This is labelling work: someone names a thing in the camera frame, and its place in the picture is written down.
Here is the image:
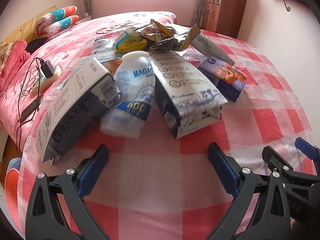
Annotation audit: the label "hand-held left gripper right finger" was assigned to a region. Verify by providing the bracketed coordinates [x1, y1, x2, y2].
[207, 142, 292, 240]

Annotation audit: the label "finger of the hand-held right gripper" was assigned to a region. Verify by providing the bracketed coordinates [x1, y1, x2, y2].
[294, 137, 320, 177]
[262, 145, 295, 178]

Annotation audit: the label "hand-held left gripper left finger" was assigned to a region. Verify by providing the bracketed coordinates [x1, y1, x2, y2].
[24, 144, 111, 240]

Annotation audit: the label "orange pink plastic bucket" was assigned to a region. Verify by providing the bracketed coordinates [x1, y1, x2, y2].
[4, 168, 26, 230]

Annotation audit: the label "grey white milk carton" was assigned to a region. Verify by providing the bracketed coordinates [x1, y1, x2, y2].
[36, 56, 122, 165]

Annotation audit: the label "white blue-print milk carton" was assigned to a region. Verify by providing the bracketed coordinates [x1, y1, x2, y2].
[147, 51, 228, 138]

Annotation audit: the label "purple cartoon drink carton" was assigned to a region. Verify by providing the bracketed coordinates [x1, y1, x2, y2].
[197, 56, 248, 102]

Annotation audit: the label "white bottle blue label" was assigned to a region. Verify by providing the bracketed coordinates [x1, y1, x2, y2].
[100, 51, 155, 138]

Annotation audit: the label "white orange carton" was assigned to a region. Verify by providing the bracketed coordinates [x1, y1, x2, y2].
[95, 51, 123, 75]

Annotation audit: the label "white grey printed pouch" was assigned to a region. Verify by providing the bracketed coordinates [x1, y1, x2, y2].
[192, 31, 235, 65]

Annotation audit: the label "small white packet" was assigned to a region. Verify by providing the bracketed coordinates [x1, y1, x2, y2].
[91, 38, 113, 54]

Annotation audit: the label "yellow green snack bag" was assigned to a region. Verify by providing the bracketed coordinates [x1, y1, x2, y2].
[114, 29, 150, 53]

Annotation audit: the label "dark snack bag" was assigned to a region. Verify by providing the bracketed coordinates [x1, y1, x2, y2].
[135, 19, 200, 52]

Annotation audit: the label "red white checked tablecloth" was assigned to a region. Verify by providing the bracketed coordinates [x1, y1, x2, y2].
[17, 30, 316, 240]

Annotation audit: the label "blue plastic basin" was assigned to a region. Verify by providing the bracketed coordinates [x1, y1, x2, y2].
[7, 157, 22, 170]

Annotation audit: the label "black phone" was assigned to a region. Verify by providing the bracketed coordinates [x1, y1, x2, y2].
[21, 95, 43, 120]

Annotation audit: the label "white power strip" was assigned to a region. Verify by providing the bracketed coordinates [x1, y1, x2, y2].
[32, 65, 62, 92]

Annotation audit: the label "black charger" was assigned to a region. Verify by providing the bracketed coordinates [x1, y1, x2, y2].
[40, 59, 55, 78]

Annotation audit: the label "pink bed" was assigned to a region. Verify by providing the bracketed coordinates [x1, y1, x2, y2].
[0, 11, 178, 135]

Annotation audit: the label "pink floral pillows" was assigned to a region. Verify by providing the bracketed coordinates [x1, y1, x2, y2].
[0, 40, 28, 88]

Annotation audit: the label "dark cloth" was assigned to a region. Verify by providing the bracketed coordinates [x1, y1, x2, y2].
[25, 38, 49, 54]

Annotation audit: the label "floral pillow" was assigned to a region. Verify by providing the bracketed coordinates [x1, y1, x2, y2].
[0, 41, 16, 68]

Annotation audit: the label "cartoon roll pillow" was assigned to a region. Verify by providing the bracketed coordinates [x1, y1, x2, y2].
[35, 6, 78, 28]
[34, 15, 80, 40]

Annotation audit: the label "brown wooden cabinet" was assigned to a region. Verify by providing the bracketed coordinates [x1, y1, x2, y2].
[201, 0, 248, 39]

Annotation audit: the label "wooden headboard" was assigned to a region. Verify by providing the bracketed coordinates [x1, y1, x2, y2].
[0, 6, 58, 44]

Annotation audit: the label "lace curtain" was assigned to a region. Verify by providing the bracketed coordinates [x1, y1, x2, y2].
[191, 0, 206, 28]

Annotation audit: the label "black cable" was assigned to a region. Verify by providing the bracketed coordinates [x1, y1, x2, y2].
[15, 57, 44, 157]

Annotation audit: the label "white cable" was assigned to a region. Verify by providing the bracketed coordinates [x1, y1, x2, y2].
[0, 71, 39, 99]

